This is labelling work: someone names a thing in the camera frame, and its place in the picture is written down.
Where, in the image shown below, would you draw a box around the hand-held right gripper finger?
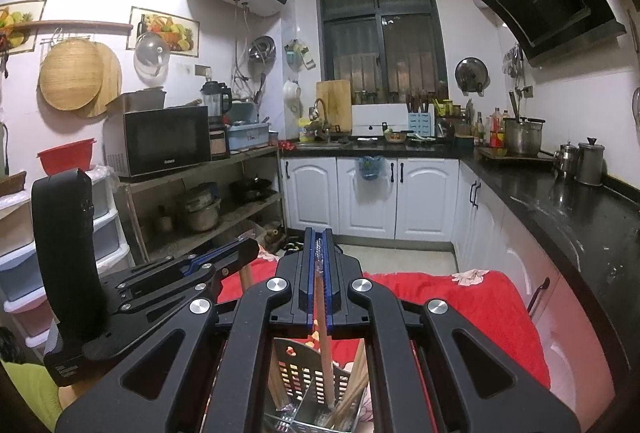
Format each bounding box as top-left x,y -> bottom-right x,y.
320,228 -> 583,433
54,228 -> 321,433

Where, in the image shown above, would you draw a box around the small hanging steel utensils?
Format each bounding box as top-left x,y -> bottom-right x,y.
501,44 -> 523,79

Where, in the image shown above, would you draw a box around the pastel plastic drawer tower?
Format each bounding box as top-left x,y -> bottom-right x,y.
0,188 -> 56,349

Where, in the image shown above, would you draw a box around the dark barred window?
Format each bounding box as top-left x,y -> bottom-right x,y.
315,0 -> 447,101

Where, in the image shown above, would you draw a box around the wooden wall shelf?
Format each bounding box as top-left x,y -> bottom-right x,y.
0,20 -> 134,35

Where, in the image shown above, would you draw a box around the light blue cutlery holder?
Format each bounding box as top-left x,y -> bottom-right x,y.
407,112 -> 435,136

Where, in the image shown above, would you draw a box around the round wooden cutting board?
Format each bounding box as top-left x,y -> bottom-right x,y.
85,42 -> 123,119

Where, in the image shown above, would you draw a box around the person's yellow-green clothing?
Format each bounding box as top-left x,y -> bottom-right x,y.
0,358 -> 63,433

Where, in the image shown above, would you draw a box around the small steel kettle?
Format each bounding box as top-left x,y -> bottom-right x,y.
552,142 -> 578,179

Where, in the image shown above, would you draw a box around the brown wicker basket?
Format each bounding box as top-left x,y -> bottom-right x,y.
0,170 -> 28,196

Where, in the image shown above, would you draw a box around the dark green utensil basket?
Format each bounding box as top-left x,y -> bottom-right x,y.
260,337 -> 373,433

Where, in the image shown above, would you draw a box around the dark condiment rack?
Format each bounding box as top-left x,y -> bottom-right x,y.
434,98 -> 473,139

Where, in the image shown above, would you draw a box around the old metal pot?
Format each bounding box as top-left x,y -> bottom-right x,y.
177,183 -> 223,234

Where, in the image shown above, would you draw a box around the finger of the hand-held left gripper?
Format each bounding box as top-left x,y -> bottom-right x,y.
82,263 -> 226,361
129,237 -> 260,276

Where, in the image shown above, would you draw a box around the pile of wooden chopsticks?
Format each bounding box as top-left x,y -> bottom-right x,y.
266,338 -> 372,433

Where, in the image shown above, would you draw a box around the green hanging storage holder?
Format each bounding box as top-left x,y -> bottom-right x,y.
285,39 -> 317,71

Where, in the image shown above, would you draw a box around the row of sauce bottles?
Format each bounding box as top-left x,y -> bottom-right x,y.
472,107 -> 508,149

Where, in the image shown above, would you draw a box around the white plastic colander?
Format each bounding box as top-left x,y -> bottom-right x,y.
282,80 -> 302,111

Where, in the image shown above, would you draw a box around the hanging steel bowls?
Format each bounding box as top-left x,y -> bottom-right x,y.
247,36 -> 277,64

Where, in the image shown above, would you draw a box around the glass pot lid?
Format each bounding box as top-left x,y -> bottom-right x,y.
134,32 -> 172,76

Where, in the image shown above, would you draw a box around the rectangular wooden cutting board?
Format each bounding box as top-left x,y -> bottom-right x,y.
315,80 -> 352,133

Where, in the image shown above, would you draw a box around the red plastic basin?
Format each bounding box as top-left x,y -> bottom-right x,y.
36,136 -> 97,176

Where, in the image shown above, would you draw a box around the row of glass jars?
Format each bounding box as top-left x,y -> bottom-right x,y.
352,90 -> 401,105

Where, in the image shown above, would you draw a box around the black microwave oven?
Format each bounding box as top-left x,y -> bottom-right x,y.
103,106 -> 213,179

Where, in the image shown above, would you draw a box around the dark pot lid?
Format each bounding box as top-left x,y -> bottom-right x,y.
454,57 -> 490,95

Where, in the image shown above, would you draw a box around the grey box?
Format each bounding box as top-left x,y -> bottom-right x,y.
105,87 -> 167,116

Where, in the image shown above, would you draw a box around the tall steel canister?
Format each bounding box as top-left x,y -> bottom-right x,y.
575,137 -> 606,186

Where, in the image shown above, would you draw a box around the red floral tablecloth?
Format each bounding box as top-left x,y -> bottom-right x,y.
215,258 -> 551,433

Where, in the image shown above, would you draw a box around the white countertop appliance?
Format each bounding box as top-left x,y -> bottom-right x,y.
351,103 -> 418,137

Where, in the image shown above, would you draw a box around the steel stockpot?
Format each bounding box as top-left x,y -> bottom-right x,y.
502,116 -> 547,157

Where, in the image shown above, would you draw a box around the curved sink faucet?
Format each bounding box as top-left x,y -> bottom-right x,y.
314,98 -> 333,144

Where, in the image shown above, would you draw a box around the black kitchen countertop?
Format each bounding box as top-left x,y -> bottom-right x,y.
279,140 -> 640,389

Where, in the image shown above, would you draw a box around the fruit wall poster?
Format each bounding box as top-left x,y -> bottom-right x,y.
0,0 -> 48,56
126,6 -> 201,58

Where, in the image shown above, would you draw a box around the blue plastic bag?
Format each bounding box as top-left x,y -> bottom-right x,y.
356,156 -> 387,181

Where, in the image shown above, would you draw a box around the black blender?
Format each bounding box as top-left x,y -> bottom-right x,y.
200,80 -> 233,161

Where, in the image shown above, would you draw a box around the black wok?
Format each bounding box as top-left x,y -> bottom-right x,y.
229,176 -> 278,204

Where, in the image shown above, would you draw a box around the blue dish tray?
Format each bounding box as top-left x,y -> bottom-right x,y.
226,120 -> 271,151

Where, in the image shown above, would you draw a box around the metal shelf rack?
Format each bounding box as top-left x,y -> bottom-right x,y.
117,146 -> 286,264

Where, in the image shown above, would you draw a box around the round bamboo tray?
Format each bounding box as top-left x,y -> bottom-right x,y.
39,38 -> 104,110

